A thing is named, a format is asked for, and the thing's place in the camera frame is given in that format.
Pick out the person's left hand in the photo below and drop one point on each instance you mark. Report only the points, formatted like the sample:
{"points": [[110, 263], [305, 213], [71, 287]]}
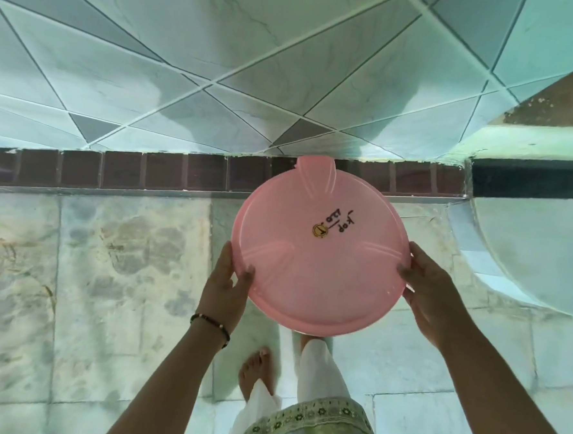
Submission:
{"points": [[218, 295]]}

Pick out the person's right hand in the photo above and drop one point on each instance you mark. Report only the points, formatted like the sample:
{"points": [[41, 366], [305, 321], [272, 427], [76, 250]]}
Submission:
{"points": [[431, 300]]}

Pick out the person's left thumb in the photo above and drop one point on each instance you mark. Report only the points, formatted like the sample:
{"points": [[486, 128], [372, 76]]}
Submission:
{"points": [[245, 280]]}

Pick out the person's right thumb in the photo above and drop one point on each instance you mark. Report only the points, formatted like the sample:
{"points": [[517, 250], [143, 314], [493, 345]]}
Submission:
{"points": [[406, 277]]}

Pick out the pink round plastic lid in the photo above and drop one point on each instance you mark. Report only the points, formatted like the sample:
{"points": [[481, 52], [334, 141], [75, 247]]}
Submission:
{"points": [[319, 248]]}

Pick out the person's right forearm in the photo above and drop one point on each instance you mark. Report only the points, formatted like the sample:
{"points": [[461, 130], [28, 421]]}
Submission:
{"points": [[493, 396]]}

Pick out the person's left forearm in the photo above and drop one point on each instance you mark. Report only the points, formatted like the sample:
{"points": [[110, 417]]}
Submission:
{"points": [[160, 386]]}

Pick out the round gold sticker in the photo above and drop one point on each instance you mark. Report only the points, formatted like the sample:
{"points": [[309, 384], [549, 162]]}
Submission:
{"points": [[320, 231]]}

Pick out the person's right foot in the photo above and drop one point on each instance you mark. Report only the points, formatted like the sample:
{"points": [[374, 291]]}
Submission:
{"points": [[313, 342]]}

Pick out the person's foot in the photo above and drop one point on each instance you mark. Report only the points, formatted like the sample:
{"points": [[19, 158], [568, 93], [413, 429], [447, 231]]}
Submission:
{"points": [[256, 372], [313, 342]]}

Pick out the person's left foot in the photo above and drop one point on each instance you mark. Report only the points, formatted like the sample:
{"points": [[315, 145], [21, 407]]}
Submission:
{"points": [[256, 372]]}

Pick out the white trousers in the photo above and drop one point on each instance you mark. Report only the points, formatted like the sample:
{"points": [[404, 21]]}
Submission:
{"points": [[295, 384]]}

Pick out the green embroidered tunic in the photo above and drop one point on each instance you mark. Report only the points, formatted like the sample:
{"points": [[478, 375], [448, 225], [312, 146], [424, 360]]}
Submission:
{"points": [[310, 429]]}

